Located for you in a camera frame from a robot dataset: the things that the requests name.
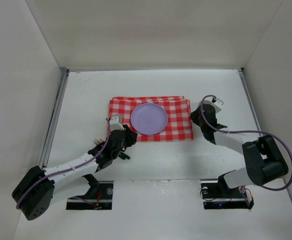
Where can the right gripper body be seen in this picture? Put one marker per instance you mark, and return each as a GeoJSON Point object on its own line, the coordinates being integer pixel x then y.
{"type": "Point", "coordinates": [199, 118]}

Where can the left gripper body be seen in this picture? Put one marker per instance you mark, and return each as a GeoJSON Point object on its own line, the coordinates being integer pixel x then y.
{"type": "Point", "coordinates": [127, 135]}

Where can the purple plate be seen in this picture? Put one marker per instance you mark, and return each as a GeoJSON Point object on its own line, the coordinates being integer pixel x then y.
{"type": "Point", "coordinates": [149, 119]}

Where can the red checkered cloth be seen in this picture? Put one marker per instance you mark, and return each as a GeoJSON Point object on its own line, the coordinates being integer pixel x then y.
{"type": "Point", "coordinates": [178, 128]}

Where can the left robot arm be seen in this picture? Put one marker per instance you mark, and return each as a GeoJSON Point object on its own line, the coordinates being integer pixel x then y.
{"type": "Point", "coordinates": [40, 188]}

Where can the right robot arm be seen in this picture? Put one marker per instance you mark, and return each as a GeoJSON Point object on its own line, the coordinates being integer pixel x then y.
{"type": "Point", "coordinates": [264, 161]}

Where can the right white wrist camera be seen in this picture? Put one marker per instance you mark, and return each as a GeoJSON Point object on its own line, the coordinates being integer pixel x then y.
{"type": "Point", "coordinates": [216, 103]}

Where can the gold knife green handle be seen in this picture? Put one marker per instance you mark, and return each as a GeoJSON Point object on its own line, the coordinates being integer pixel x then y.
{"type": "Point", "coordinates": [123, 156]}

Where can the gold fork green handle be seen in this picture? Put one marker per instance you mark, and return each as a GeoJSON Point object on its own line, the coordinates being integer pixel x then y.
{"type": "Point", "coordinates": [98, 142]}

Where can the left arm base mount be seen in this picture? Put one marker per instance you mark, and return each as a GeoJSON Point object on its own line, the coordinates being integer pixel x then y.
{"type": "Point", "coordinates": [98, 196]}

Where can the right aluminium rail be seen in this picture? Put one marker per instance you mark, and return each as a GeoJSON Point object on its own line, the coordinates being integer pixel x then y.
{"type": "Point", "coordinates": [249, 119]}

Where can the aluminium rail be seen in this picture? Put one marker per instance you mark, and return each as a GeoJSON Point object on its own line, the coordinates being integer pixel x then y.
{"type": "Point", "coordinates": [44, 157]}
{"type": "Point", "coordinates": [249, 119]}

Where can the left aluminium rail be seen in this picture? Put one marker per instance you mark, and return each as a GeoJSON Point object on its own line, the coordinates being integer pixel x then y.
{"type": "Point", "coordinates": [44, 157]}

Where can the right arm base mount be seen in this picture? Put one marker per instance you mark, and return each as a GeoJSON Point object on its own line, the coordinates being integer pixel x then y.
{"type": "Point", "coordinates": [217, 196]}

